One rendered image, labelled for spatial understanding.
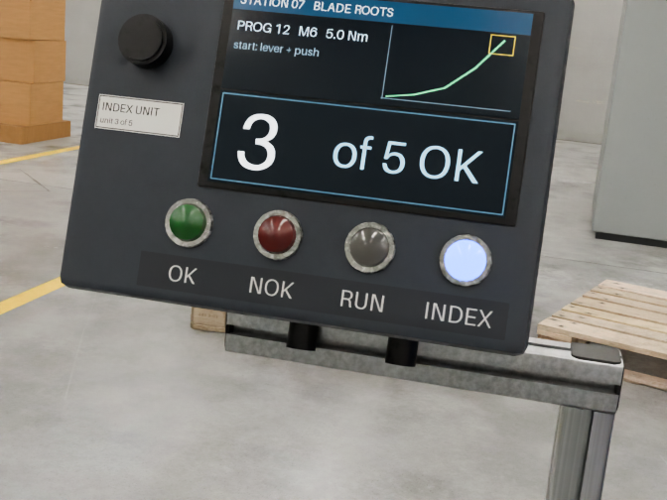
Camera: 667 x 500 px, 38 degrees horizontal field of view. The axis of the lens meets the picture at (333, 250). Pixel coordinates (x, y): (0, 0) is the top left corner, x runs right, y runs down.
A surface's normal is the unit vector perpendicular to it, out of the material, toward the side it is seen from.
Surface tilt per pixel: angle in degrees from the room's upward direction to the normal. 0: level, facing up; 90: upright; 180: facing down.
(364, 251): 79
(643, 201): 90
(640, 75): 90
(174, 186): 75
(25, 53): 90
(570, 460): 90
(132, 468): 0
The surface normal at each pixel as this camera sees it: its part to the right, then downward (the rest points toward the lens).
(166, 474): 0.09, -0.97
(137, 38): -0.18, -0.05
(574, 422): -0.22, 0.21
